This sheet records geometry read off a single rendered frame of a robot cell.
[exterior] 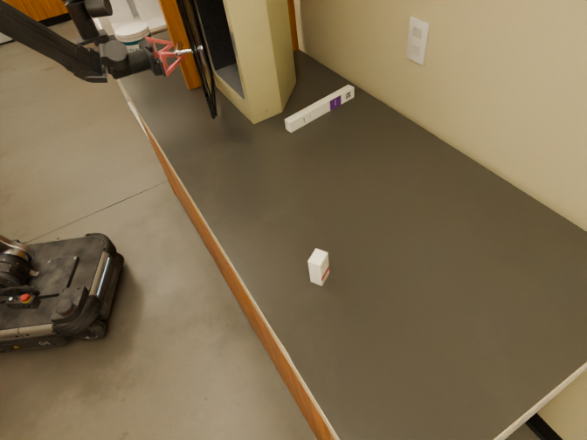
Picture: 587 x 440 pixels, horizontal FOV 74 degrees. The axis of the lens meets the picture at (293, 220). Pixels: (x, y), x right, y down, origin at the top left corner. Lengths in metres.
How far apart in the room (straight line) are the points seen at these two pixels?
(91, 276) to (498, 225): 1.72
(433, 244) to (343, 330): 0.29
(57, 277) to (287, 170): 1.37
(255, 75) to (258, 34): 0.12
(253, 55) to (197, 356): 1.30
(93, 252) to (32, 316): 0.37
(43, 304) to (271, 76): 1.45
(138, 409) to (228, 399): 0.38
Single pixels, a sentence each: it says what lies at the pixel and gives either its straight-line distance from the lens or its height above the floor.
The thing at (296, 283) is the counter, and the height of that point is 0.94.
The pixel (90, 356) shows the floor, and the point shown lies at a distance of 2.15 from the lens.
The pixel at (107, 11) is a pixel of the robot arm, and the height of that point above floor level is 1.26.
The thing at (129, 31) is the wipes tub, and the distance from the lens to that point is 1.85.
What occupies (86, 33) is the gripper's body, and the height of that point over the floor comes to 1.21.
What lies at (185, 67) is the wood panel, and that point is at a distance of 1.59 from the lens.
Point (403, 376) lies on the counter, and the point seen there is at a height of 0.94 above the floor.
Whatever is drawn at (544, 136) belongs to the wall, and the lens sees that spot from 1.07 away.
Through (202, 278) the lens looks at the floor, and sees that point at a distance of 2.13.
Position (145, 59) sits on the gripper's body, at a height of 1.19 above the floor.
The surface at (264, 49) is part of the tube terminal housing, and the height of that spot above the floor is 1.16.
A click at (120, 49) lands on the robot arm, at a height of 1.26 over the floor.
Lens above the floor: 1.66
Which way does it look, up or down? 47 degrees down
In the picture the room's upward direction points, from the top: 9 degrees counter-clockwise
